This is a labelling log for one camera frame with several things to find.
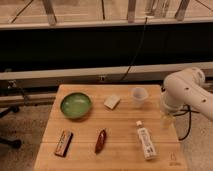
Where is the green bowl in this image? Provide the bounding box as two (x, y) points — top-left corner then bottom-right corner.
(60, 92), (92, 119)

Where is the black cable beside table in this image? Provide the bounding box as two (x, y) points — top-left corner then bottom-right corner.
(173, 105), (201, 142)

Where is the red chili pepper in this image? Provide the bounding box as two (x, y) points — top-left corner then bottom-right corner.
(95, 129), (107, 154)

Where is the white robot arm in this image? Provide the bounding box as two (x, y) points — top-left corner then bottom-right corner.
(159, 67), (213, 129)

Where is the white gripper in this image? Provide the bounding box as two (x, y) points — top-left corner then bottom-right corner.
(159, 92), (181, 129)

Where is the white sponge block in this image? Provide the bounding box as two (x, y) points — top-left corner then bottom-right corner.
(104, 95), (120, 110)

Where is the white tube with label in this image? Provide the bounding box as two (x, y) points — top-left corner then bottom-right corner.
(136, 121), (157, 160)

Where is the black hanging cable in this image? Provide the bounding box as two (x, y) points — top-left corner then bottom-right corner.
(119, 16), (149, 82)

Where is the black office chair base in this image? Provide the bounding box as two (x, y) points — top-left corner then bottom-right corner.
(0, 105), (23, 150)

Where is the brown chocolate bar box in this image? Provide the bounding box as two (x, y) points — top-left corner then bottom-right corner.
(54, 130), (73, 157)

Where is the clear plastic cup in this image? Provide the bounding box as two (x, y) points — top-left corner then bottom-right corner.
(131, 87), (149, 108)

